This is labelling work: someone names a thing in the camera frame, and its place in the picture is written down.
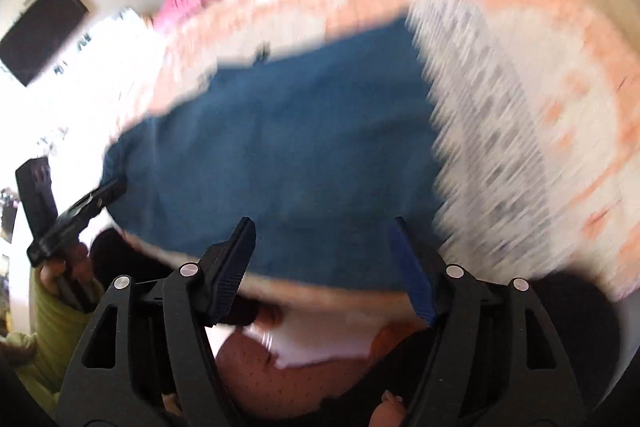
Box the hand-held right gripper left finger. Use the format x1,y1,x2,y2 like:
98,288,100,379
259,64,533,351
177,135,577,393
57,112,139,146
57,217,257,427

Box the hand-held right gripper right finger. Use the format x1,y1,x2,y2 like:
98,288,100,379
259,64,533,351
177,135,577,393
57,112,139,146
387,217,586,427

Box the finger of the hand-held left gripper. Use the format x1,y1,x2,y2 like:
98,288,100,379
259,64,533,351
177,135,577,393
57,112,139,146
59,178,127,228

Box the blue denim pants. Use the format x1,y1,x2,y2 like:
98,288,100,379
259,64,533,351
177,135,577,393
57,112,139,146
101,16,447,292

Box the person's green-sleeved left forearm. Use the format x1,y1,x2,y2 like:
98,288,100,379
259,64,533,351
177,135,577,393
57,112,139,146
12,264,103,410

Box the person's left hand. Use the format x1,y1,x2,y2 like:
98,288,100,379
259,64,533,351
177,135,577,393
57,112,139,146
39,241,103,308

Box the person's white top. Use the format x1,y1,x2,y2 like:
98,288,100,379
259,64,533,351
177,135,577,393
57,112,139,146
242,304,381,370

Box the person's pink dotted trousers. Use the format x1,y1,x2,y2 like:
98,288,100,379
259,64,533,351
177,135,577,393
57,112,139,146
214,329,373,420

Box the white lace cloth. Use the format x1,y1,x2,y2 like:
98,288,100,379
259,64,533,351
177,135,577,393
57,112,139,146
407,0,557,280

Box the peach plaid fleece blanket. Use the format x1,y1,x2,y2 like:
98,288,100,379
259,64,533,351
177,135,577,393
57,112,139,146
117,0,640,308

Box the black wall television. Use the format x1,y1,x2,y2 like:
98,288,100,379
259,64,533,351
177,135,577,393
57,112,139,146
0,0,91,88

